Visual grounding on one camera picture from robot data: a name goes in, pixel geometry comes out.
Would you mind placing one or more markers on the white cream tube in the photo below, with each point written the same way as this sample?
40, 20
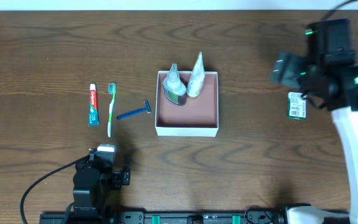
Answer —
197, 77

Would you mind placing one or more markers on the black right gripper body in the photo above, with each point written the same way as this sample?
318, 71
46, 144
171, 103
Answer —
286, 71

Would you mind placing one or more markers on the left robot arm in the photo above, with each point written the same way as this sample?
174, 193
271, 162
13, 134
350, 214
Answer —
94, 179

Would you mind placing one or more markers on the red teal toothpaste tube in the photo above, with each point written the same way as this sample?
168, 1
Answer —
93, 106

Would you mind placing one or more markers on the green white toothbrush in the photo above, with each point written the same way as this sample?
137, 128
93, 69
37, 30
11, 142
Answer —
112, 91

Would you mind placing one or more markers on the green soap packet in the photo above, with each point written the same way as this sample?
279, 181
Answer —
297, 106

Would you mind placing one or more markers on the white open cardboard box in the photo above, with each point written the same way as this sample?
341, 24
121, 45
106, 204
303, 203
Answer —
198, 117

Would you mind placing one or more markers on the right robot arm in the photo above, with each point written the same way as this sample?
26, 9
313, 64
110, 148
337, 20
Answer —
344, 112

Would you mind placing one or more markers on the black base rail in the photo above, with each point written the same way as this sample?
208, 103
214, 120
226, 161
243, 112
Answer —
248, 217

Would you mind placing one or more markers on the blue disposable razor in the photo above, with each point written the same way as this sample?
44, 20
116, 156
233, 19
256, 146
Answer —
145, 109

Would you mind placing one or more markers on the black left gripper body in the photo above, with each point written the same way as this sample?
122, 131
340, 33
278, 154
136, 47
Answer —
120, 178

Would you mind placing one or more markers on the clear spray bottle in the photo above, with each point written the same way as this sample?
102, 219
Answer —
174, 88

